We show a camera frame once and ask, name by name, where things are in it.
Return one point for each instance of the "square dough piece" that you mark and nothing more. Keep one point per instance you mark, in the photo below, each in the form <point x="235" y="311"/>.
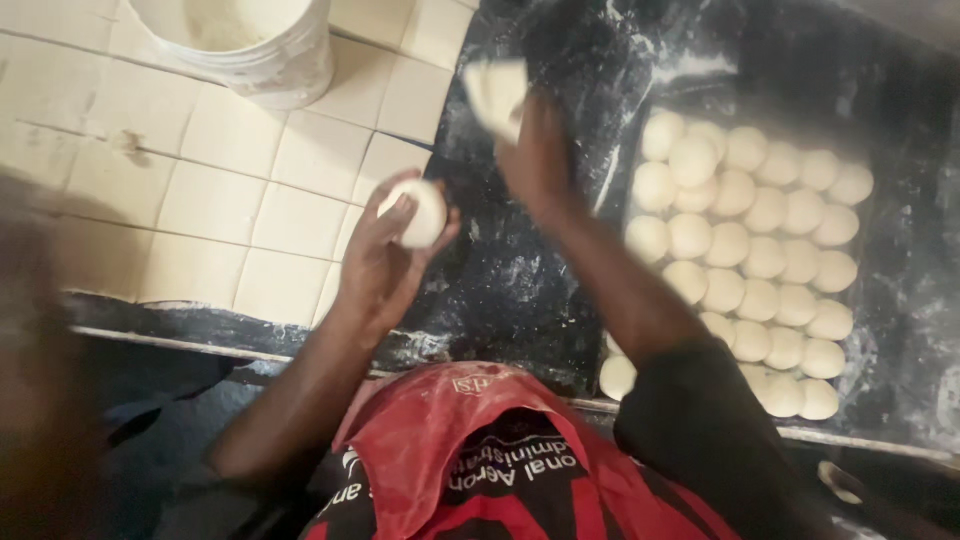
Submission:
<point x="496" y="94"/>

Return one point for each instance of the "red plastic bag apron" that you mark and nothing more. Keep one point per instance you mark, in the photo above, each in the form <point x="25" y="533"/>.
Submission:
<point x="442" y="442"/>

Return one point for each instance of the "person's left hand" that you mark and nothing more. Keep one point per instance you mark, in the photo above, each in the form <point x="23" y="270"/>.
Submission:
<point x="379" y="262"/>

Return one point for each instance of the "person's right hand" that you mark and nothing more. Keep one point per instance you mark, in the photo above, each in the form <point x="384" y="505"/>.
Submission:
<point x="536" y="161"/>

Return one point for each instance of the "round white dough ball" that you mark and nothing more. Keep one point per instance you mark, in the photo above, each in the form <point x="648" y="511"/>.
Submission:
<point x="418" y="214"/>

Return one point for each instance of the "person's right fingers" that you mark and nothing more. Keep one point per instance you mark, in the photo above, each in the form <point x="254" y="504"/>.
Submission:
<point x="536" y="120"/>

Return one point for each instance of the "group of shaped dough balls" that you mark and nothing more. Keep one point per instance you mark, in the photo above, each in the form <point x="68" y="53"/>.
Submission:
<point x="750" y="255"/>

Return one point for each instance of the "white plastic bucket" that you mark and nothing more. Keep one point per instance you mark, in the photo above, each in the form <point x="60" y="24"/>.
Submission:
<point x="244" y="41"/>

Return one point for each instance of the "black and red printed shirt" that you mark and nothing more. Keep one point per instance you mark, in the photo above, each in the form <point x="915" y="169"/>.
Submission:
<point x="555" y="480"/>

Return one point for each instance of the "black baking tray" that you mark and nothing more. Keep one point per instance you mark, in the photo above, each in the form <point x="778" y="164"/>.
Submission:
<point x="757" y="247"/>

